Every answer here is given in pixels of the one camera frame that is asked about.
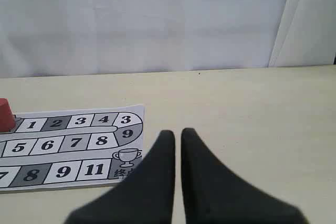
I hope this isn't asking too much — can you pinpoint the paper number game board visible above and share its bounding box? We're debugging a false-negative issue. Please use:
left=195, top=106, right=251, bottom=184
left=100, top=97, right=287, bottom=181
left=1, top=105, right=145, bottom=191

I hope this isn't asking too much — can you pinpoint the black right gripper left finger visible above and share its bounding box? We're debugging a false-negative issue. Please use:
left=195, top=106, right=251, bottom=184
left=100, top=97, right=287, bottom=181
left=65, top=130, right=175, bottom=223

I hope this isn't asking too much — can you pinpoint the red cylinder game piece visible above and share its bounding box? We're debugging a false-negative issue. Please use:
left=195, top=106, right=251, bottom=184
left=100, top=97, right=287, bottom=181
left=0, top=98, right=16, bottom=132

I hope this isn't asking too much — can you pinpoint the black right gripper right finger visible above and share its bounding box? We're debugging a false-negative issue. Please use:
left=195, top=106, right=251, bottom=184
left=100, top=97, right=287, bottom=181
left=181, top=128, right=308, bottom=223

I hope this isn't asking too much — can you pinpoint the white backdrop curtain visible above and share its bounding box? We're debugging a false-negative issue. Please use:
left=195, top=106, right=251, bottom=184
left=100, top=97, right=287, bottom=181
left=1, top=0, right=335, bottom=78

